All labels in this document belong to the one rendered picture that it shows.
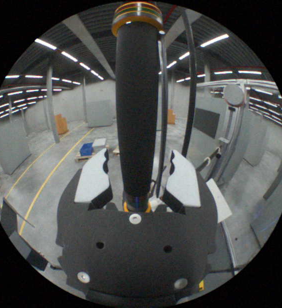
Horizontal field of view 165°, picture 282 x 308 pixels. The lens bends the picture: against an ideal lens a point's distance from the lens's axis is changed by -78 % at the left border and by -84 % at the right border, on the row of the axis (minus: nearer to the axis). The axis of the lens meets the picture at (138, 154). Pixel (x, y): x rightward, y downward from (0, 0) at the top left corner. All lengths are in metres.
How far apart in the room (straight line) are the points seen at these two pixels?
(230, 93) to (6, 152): 6.78
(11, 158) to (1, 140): 1.06
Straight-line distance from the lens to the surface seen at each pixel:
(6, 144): 6.30
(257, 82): 0.85
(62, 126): 8.40
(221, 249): 1.09
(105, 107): 7.35
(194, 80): 0.15
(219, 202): 0.59
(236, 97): 0.74
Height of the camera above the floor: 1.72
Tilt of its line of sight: 31 degrees down
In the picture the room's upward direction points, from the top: 1 degrees clockwise
